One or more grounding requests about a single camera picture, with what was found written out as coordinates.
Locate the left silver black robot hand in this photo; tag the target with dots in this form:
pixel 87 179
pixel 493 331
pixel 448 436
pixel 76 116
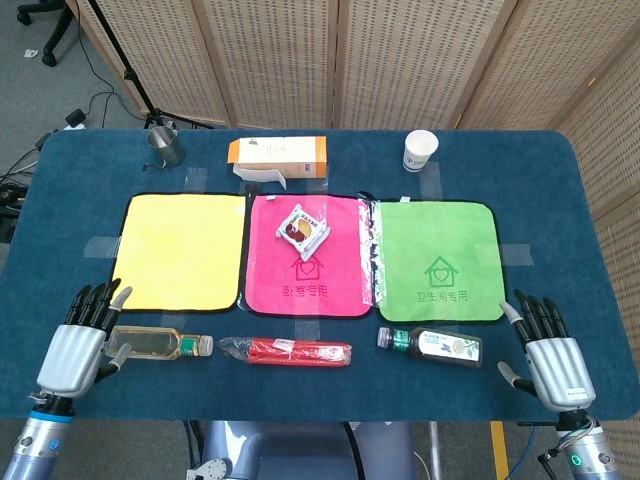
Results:
pixel 72 355

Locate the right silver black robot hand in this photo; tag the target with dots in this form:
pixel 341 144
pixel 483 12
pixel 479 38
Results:
pixel 557 365

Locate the packaged snack cake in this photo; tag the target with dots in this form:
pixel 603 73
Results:
pixel 301 231

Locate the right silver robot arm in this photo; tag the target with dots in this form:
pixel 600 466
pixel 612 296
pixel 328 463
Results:
pixel 585 447

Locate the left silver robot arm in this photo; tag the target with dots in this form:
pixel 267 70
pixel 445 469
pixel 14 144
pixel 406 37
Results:
pixel 37 440

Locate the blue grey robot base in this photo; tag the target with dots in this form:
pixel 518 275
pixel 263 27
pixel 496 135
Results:
pixel 300 452

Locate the yellow towel mat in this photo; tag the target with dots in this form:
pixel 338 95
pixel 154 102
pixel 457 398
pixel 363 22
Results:
pixel 180 250

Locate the green towel mat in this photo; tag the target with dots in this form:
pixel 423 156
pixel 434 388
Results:
pixel 440 240

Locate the pink towel mat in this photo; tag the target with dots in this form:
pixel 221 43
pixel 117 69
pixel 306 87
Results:
pixel 310 285

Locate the light tea bottle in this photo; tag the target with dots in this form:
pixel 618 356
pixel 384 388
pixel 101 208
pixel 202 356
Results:
pixel 150 342

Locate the dark tea bottle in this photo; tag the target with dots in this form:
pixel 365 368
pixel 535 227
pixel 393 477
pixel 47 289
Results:
pixel 440 346

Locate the crinkled clear tape strip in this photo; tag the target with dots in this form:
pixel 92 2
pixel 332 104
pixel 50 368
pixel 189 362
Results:
pixel 372 250

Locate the red sticks in plastic bag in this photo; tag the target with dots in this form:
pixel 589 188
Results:
pixel 295 352

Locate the stainless steel pitcher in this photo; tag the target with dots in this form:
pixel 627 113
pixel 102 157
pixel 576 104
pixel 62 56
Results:
pixel 167 145

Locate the black power adapter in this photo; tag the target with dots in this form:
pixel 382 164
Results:
pixel 76 119

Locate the white paper cup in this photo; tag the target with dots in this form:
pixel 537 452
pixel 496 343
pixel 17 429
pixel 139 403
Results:
pixel 419 150

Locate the black tripod stand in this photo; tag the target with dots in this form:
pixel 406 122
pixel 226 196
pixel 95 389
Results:
pixel 131 75

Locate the white orange carton box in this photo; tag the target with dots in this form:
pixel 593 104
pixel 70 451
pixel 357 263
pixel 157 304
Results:
pixel 280 152

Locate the black office chair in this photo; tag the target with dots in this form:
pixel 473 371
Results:
pixel 55 30

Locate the wooden rattan folding screen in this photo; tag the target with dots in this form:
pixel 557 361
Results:
pixel 280 60

